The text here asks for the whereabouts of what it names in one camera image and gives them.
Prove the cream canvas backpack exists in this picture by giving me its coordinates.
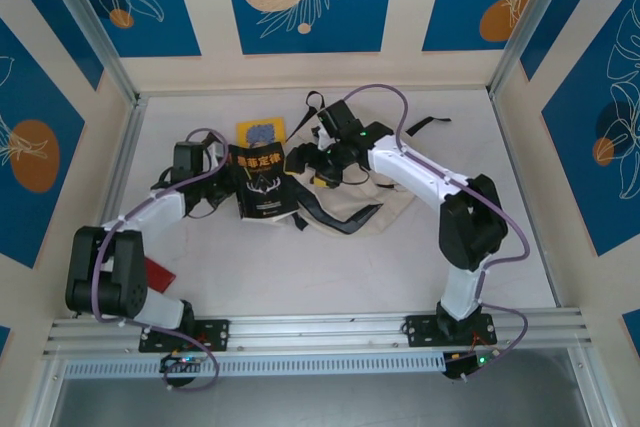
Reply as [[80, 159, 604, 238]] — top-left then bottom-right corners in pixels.
[[282, 90, 454, 238]]

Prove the black book with deer print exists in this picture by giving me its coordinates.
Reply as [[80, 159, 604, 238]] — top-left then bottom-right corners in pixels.
[[227, 140, 301, 222]]

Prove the yellow cartoon cover book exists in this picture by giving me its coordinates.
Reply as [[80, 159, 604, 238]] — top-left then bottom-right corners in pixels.
[[235, 117, 287, 147]]

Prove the red notebook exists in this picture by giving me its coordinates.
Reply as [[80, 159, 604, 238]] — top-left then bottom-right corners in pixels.
[[144, 256, 177, 294]]

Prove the left controller board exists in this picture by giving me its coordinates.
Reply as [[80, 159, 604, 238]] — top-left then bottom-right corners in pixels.
[[159, 352, 202, 374]]

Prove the controller board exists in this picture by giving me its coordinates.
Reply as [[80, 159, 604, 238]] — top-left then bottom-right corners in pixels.
[[159, 352, 202, 374], [443, 351, 501, 381]]

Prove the right controller board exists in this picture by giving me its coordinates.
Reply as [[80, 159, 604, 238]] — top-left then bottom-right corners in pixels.
[[443, 351, 501, 381]]

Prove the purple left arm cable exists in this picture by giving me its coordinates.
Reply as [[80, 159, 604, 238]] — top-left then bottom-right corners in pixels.
[[91, 127, 231, 393]]

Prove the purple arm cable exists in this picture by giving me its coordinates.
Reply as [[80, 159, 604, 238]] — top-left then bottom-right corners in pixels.
[[343, 84, 531, 383], [91, 127, 231, 393]]

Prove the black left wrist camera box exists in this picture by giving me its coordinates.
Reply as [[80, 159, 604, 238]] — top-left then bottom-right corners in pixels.
[[172, 142, 209, 181]]

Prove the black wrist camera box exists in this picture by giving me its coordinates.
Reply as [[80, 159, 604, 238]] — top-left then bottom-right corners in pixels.
[[172, 142, 209, 181], [318, 101, 366, 141]]

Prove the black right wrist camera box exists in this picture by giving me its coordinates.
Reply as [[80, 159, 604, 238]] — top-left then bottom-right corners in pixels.
[[318, 101, 366, 141]]

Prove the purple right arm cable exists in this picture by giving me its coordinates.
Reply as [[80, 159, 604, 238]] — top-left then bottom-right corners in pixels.
[[343, 84, 531, 383]]

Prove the aluminium table side rail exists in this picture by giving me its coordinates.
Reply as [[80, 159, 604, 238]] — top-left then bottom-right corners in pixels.
[[99, 96, 149, 231], [488, 91, 566, 309]]

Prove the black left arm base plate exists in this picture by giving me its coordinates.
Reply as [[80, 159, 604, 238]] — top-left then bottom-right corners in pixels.
[[138, 317, 231, 353]]

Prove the aluminium mounting rail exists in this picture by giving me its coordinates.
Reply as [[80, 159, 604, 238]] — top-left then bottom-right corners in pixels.
[[42, 309, 594, 359]]

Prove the aluminium frame post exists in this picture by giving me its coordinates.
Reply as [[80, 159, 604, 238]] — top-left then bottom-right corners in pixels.
[[487, 0, 616, 101], [37, 0, 142, 107]]

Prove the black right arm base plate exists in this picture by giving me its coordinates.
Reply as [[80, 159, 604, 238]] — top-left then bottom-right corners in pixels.
[[403, 313, 499, 348]]

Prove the slotted grey cable duct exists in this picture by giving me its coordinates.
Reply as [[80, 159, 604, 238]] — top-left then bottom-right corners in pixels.
[[63, 351, 447, 379]]

